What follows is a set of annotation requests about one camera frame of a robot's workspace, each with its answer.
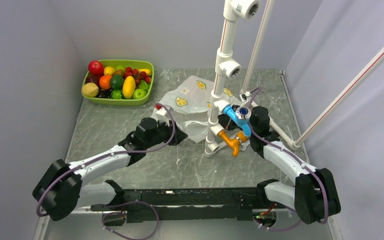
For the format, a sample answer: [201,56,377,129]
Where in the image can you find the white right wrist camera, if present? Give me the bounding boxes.
[239,91,250,103]

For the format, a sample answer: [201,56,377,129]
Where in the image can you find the green fake apple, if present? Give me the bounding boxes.
[132,88,148,100]

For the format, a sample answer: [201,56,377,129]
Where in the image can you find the pale yellow fake lemon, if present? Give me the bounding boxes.
[81,82,100,98]

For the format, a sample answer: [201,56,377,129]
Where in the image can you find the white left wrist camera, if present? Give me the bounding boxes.
[155,103,171,127]

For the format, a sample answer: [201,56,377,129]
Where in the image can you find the dark red fake apple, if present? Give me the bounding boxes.
[85,75,101,87]

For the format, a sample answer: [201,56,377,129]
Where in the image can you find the white diagonal corner pipe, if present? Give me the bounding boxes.
[288,46,384,150]

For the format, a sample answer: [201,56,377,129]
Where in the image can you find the green plastic fruit basin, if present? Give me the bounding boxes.
[80,59,155,106]

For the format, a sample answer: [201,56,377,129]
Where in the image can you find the white printed plastic bag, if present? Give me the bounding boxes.
[150,75,243,144]

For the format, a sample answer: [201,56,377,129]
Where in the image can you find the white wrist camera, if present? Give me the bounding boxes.
[155,103,171,127]
[239,91,250,103]

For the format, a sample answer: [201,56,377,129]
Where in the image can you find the yellow fake mango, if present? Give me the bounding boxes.
[122,76,136,99]

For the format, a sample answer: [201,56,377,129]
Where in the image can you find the orange brass faucet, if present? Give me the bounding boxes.
[217,130,249,158]

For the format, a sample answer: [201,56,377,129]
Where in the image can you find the red fake cherry tomatoes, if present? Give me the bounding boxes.
[123,66,153,86]

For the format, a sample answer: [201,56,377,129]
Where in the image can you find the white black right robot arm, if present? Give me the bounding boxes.
[211,104,342,225]

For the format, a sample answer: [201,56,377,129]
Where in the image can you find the aluminium table edge rail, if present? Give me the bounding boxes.
[278,70,312,167]

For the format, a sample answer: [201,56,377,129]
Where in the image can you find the white PVC pipe frame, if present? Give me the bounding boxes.
[204,0,302,158]

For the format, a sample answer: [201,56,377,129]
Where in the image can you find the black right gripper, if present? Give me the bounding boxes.
[212,105,257,136]

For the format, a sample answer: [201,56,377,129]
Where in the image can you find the orange fake orange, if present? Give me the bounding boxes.
[98,75,112,90]

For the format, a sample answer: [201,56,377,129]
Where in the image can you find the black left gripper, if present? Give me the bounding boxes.
[145,117,188,149]

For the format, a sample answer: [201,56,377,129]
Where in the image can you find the green fake lime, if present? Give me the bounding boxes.
[110,74,124,90]

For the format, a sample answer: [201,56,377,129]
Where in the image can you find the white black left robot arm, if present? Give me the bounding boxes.
[32,117,188,221]

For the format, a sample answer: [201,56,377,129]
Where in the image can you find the blue plastic faucet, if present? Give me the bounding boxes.
[222,105,252,137]

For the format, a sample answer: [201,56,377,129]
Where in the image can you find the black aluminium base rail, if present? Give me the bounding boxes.
[41,187,334,223]

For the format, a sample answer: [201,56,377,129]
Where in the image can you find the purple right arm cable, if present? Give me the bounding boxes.
[243,86,329,232]

